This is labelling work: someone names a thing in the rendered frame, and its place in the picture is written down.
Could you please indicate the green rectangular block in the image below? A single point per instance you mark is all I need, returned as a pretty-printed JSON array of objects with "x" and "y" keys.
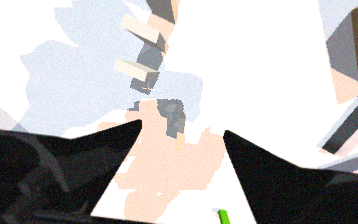
[{"x": 223, "y": 216}]

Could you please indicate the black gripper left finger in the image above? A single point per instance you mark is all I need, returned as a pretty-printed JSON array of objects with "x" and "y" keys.
[{"x": 84, "y": 166}]

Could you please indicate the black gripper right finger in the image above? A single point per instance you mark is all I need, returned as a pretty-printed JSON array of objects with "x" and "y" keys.
[{"x": 279, "y": 191}]

